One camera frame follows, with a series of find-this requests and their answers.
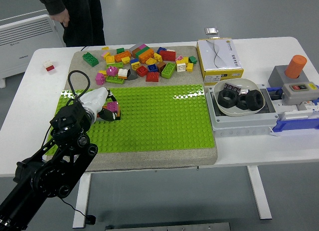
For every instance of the blue small toy brick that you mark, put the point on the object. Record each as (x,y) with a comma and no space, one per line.
(134,60)

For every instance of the green small toy brick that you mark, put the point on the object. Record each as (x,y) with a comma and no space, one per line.
(120,50)

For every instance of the white terminal block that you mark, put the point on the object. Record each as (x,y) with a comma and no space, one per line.
(296,115)

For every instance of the green studded baseplate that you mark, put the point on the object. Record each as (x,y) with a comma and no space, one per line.
(162,121)

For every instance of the grey plastic junction box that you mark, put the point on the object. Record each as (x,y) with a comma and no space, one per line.
(239,127)

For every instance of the red large toy brick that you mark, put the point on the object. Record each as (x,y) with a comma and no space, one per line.
(167,55)

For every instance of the pink sloped toy brick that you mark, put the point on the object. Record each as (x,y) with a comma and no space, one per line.
(179,58)

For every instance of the dark purple packet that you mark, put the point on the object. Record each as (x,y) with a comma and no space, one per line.
(232,87)

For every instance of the white small toy brick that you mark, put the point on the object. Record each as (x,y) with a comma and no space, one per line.
(48,64)

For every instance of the grey large toy brick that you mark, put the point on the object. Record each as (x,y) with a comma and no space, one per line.
(134,45)

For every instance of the dark green toy brick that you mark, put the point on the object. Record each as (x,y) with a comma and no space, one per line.
(90,59)
(144,51)
(193,59)

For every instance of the magenta toy brick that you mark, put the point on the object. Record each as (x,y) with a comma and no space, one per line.
(112,71)
(112,107)

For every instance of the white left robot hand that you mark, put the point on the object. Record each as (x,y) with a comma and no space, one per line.
(94,99)

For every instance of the person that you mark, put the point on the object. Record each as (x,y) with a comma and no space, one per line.
(84,17)

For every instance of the pink flat tile brick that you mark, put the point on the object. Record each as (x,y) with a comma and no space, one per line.
(142,46)

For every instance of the white panel heater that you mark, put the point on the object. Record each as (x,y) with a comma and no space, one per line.
(25,41)

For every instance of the brown toy brick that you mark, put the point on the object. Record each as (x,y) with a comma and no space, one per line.
(135,52)
(161,66)

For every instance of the orange cylinder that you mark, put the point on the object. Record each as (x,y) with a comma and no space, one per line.
(295,66)

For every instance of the lime green long brick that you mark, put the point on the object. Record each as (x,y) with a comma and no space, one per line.
(114,65)
(115,79)
(168,70)

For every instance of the metal floor socket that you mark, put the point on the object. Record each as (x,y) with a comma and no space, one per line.
(211,31)

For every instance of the yellow flat small brick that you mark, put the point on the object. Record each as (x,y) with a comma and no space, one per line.
(105,48)
(102,72)

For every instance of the black small component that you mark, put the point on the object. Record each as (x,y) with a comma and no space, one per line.
(276,94)

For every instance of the grey block with hole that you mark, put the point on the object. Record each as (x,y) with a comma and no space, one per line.
(276,76)

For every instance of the yellow white cardboard box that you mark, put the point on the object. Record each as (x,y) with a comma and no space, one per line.
(219,56)

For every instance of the light pink toy brick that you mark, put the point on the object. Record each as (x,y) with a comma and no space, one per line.
(105,54)

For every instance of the red small toy brick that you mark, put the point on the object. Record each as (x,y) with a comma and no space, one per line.
(50,68)

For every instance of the grey-brown foam mat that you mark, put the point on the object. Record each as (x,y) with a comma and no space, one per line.
(149,161)

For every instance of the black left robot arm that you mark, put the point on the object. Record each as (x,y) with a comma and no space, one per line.
(67,121)

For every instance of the grey sloped toy brick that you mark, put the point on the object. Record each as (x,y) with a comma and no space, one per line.
(132,75)

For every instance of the white table leg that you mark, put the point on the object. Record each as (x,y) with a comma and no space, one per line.
(260,193)
(82,206)

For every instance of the grey push-button switch box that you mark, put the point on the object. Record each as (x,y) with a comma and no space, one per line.
(294,96)

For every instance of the blue plastic tray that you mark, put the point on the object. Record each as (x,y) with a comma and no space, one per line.
(294,124)

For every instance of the black plug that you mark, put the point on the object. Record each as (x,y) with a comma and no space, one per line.
(91,219)

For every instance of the yellow sloped toy brick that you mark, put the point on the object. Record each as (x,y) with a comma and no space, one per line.
(151,61)

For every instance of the person's right hand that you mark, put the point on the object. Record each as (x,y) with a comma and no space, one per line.
(61,16)

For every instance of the red square toy brick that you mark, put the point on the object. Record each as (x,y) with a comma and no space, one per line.
(152,77)
(141,71)

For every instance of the white bowl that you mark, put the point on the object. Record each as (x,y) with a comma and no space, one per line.
(236,112)

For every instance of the orange large toy brick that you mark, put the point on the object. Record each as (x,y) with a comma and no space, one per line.
(146,56)

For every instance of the small black hex nut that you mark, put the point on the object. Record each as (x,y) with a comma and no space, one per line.
(241,106)

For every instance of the black small toy brick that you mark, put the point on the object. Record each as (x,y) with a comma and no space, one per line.
(118,118)

